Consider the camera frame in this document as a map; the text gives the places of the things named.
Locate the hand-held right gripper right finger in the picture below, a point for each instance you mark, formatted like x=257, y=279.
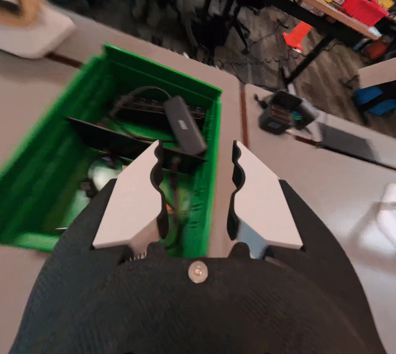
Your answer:
x=263, y=205

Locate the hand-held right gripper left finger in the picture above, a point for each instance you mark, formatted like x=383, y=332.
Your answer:
x=133, y=199

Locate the dark grey usb hub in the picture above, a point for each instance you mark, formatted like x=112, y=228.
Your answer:
x=185, y=125

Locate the green plastic bin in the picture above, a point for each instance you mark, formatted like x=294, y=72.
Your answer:
x=37, y=174

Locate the black bin divider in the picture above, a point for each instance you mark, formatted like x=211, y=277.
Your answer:
x=123, y=142

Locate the black multiport adapter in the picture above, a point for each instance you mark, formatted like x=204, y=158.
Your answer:
x=139, y=111

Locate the black desk device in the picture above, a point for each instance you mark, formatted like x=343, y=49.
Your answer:
x=278, y=112

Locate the orange traffic cone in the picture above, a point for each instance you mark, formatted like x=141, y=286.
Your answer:
x=297, y=35

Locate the white panel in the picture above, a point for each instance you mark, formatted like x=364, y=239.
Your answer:
x=377, y=74

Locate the red plastic bin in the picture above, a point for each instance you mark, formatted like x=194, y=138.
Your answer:
x=365, y=4

